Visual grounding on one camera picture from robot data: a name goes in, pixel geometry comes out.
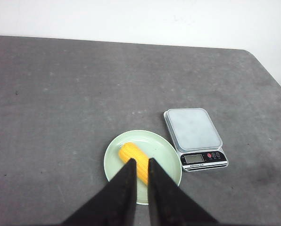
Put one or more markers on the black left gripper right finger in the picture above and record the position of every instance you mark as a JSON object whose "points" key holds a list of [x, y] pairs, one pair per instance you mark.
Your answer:
{"points": [[169, 205]]}

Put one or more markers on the silver digital kitchen scale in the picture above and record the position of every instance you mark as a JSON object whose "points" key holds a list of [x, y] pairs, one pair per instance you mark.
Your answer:
{"points": [[195, 139]]}

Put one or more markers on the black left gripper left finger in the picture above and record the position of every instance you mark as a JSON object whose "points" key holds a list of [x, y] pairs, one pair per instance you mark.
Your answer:
{"points": [[114, 205]]}

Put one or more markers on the yellow corn cob piece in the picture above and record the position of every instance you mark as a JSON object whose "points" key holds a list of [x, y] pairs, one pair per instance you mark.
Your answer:
{"points": [[132, 151]]}

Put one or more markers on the light green plate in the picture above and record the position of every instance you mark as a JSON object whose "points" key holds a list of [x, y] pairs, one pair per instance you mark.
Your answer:
{"points": [[152, 144]]}

